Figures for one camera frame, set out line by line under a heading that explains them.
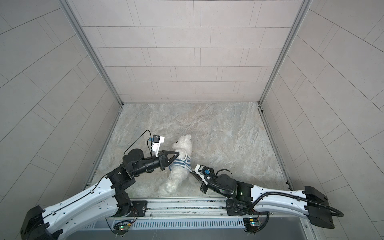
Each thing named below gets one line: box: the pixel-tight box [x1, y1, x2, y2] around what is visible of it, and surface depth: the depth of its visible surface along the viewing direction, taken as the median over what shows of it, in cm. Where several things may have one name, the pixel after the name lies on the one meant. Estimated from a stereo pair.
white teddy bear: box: [158, 134, 193, 195], surface depth 67 cm
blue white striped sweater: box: [169, 150, 193, 172], surface depth 68 cm
